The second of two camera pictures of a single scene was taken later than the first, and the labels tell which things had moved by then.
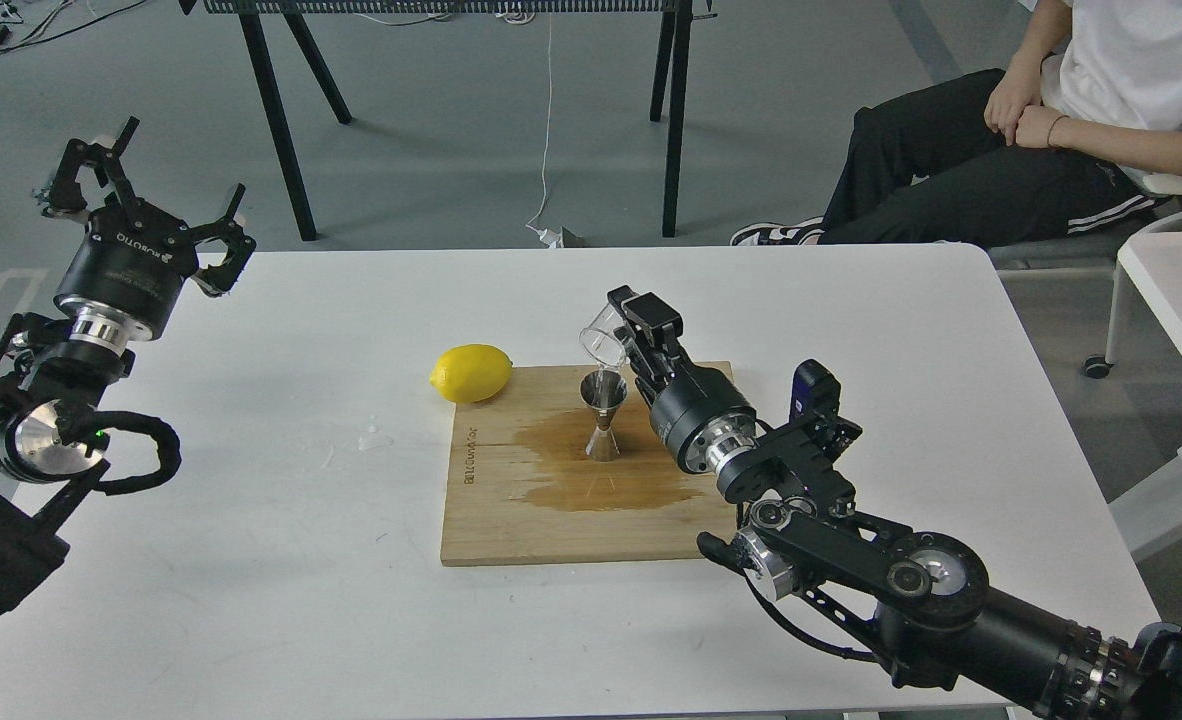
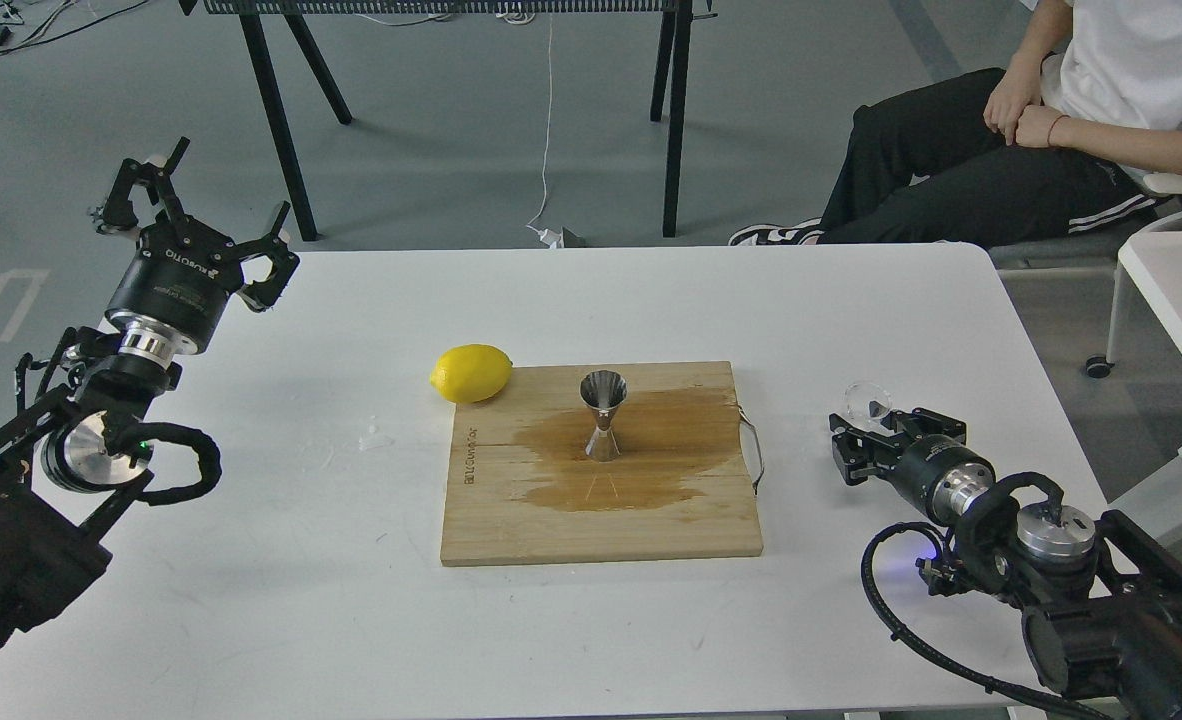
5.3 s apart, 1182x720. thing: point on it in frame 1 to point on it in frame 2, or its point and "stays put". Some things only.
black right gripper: (697, 395) to (936, 471)
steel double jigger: (604, 391) stays put
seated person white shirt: (1110, 97) stays put
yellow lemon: (471, 373) stays put
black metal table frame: (670, 93) stays put
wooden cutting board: (570, 465) stays put
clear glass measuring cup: (600, 342) to (866, 404)
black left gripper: (137, 259) to (181, 276)
